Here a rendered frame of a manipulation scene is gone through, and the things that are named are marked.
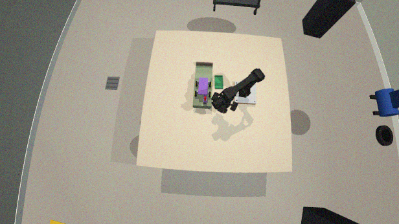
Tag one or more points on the green tray floor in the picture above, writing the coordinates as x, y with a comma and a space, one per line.
219, 81

